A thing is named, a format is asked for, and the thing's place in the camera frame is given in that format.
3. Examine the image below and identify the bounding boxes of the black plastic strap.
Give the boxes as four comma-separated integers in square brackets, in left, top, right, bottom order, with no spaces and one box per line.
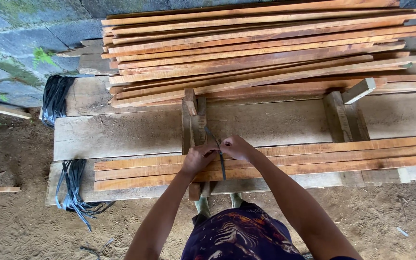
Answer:
[204,126,227,180]

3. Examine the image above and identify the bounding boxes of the person's green boot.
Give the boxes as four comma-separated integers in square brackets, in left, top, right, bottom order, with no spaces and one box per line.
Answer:
[195,198,211,219]
[230,193,245,209]

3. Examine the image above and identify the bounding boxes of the pile of wooden slats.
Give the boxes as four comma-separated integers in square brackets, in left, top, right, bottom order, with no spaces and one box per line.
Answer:
[101,0,416,109]

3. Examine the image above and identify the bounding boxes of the grey wooden workbench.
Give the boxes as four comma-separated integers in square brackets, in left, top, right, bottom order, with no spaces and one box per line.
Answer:
[40,39,416,206]

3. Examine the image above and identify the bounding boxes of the person's patterned shorts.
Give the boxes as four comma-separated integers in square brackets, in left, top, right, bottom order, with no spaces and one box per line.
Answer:
[181,201,357,260]

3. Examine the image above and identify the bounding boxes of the black strap scrap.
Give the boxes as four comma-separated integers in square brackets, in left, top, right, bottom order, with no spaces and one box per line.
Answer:
[80,238,115,260]

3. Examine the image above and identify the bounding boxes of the bundle of wooden slats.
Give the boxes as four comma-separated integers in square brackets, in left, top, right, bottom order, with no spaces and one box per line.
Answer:
[93,135,416,191]

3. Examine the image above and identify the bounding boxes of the wooden jig bracket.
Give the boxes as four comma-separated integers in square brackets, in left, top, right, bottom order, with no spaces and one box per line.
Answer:
[323,78,377,187]
[181,88,212,201]

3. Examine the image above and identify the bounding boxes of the person's right hand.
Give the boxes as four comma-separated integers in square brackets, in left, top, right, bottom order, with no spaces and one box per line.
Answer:
[220,135,259,162]

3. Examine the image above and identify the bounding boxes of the person's left hand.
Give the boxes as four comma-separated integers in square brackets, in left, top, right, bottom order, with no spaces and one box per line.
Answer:
[180,144,220,178]

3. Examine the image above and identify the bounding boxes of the black strap bundle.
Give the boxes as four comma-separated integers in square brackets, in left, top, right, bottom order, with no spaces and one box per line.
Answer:
[55,159,116,232]

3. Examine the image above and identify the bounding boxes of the roll of black straps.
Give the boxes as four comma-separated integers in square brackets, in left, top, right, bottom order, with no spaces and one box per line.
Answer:
[41,75,76,128]

